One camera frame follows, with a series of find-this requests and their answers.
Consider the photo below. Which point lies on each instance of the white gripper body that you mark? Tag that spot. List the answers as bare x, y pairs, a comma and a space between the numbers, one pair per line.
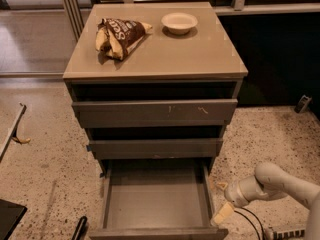
233, 194

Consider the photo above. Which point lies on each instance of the grey bottom drawer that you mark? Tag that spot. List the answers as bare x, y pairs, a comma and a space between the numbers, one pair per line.
161, 199

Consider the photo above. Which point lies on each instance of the grey drawer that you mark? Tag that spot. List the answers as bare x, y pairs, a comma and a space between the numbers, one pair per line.
156, 148
161, 199
102, 114

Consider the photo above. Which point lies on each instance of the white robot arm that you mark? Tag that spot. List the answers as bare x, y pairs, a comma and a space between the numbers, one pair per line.
269, 182

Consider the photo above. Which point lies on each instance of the grey middle drawer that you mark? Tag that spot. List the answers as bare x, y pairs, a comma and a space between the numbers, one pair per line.
156, 148

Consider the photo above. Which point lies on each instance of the grey top drawer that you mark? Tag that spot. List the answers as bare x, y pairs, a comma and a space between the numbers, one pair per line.
102, 114

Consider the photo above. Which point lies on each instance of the grey drawer cabinet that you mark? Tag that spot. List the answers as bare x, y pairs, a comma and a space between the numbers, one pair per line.
202, 64

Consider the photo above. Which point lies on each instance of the grey power strip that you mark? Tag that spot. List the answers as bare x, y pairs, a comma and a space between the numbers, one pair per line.
288, 232

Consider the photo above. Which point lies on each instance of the small grey door stop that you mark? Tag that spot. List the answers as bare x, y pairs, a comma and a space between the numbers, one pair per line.
302, 104

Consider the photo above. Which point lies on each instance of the white paper bowl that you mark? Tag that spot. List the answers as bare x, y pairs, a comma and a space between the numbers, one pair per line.
179, 23

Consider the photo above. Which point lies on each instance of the brown chip bag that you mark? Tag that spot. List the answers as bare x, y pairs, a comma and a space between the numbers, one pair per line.
117, 38

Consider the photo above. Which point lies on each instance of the metal bar on floor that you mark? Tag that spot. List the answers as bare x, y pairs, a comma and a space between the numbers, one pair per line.
12, 132

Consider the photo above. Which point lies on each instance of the black flat object corner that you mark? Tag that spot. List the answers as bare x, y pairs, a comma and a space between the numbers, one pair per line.
10, 216

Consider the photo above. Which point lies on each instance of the black handle on floor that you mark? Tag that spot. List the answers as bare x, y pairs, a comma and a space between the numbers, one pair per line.
80, 228

